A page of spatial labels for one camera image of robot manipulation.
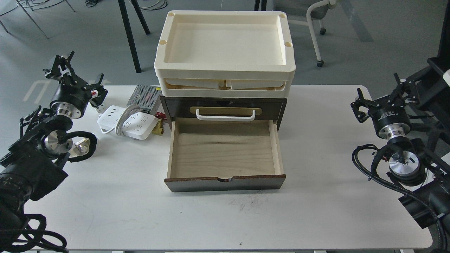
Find white drawer handle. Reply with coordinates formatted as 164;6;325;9
195;109;256;122

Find white red circuit breaker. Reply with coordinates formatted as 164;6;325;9
90;90;107;113

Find metal mesh power supply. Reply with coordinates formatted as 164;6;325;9
127;85;162;115

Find brass valve red handle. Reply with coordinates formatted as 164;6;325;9
151;112;167;136

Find grey metal chair legs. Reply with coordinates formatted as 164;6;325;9
0;0;76;40

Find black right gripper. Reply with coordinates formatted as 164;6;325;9
351;73;420;138

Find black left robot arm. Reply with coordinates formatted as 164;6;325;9
0;51;108;253

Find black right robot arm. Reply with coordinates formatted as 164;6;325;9
351;5;450;253

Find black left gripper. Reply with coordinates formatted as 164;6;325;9
44;50;105;119

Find white chair frame with casters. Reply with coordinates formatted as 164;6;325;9
274;0;337;68

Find white metal plug adapter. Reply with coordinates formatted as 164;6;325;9
69;138;91;157

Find cream plastic stacked tray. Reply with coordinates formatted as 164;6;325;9
154;10;296;99

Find black table legs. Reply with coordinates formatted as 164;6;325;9
118;0;151;73

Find white power strip with cable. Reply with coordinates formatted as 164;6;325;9
97;104;158;140

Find open wooden drawer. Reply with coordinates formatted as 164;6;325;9
164;118;286;192

